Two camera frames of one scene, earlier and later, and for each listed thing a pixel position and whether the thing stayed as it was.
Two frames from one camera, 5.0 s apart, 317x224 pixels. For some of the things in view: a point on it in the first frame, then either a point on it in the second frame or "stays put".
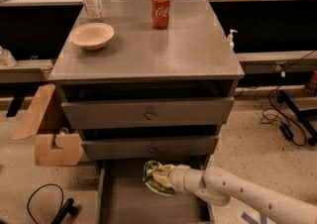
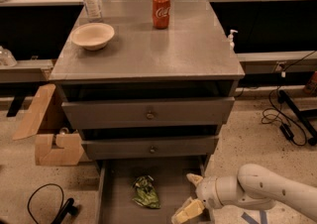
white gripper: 177,177 -> 206,190
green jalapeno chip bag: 154,184 -> 145,192
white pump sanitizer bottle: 231,44 stays put
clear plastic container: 7,58 stays put
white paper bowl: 92,35 stays put
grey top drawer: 146,113 stays put
